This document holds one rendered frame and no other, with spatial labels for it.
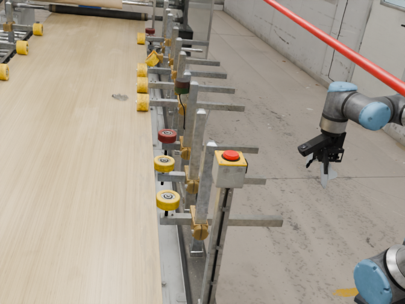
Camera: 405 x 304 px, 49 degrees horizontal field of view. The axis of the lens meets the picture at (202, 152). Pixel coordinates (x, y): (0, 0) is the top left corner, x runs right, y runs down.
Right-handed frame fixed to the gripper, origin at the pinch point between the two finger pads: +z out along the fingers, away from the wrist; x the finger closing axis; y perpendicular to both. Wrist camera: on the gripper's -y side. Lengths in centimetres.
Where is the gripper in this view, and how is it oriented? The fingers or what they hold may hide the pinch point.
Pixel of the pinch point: (313, 178)
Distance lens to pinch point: 171.0
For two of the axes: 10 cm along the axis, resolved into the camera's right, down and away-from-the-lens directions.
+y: 9.7, 0.0, 2.5
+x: -2.2, -4.6, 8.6
